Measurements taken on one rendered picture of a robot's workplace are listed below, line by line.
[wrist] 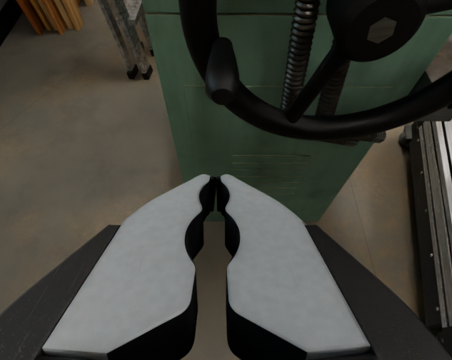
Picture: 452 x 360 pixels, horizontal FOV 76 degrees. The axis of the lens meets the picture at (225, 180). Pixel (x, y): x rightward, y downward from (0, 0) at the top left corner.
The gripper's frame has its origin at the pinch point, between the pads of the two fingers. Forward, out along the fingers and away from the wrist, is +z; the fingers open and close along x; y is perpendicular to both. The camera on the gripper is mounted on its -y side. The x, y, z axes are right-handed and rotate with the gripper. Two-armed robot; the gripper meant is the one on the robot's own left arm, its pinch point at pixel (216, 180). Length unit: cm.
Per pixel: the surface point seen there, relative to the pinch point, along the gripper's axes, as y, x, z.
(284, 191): 36, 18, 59
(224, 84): -2.3, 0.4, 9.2
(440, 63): 0, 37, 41
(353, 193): 49, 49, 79
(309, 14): -6.7, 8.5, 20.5
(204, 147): 18, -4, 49
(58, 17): -8, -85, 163
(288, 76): -0.5, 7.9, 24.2
